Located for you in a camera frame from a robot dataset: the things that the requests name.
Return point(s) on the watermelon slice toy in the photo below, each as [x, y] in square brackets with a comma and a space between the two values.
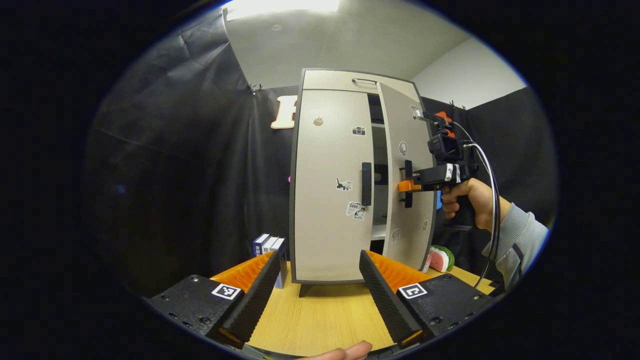
[442, 260]

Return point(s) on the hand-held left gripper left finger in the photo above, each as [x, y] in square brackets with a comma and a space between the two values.
[255, 300]

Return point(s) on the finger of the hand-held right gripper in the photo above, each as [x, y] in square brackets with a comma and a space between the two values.
[407, 186]

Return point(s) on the cabinet door with camera sticker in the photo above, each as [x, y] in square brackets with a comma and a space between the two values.
[325, 165]

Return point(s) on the ceiling light panel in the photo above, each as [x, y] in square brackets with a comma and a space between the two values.
[280, 7]

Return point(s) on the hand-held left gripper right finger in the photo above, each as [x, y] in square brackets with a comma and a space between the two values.
[387, 305]

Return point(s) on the grey double-door shoe cabinet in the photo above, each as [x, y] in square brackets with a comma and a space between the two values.
[376, 107]

